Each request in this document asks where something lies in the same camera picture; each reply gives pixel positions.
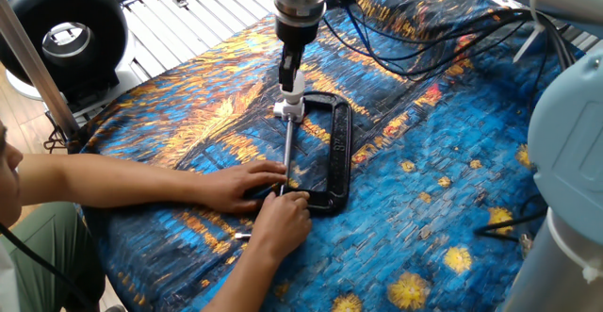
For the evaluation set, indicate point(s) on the white light bulb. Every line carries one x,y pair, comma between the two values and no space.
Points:
297,93

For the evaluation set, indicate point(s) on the person's left hand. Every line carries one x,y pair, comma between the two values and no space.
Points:
231,187

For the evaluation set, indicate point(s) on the white plug socket adapter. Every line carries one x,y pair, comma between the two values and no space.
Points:
288,110

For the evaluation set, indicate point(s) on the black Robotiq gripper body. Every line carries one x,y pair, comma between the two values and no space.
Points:
297,34

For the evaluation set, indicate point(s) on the green trousers leg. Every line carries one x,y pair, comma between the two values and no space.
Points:
47,255

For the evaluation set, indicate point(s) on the person's right hand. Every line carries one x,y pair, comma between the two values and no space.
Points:
280,224

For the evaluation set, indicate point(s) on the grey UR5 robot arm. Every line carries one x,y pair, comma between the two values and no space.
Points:
565,161

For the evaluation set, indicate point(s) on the white shirt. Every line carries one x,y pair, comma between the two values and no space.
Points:
7,284

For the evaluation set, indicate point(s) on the starry night print tablecloth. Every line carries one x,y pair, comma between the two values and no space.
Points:
400,185

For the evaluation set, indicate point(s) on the grey metal post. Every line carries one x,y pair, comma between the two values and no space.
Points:
37,71

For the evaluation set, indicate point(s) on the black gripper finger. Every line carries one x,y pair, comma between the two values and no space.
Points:
288,69

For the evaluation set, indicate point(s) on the black C-clamp with silver screw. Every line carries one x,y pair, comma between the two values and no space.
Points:
340,161

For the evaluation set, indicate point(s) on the person's right forearm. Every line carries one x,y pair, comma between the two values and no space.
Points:
238,284

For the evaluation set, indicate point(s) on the person's left forearm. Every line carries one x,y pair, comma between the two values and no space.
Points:
108,180

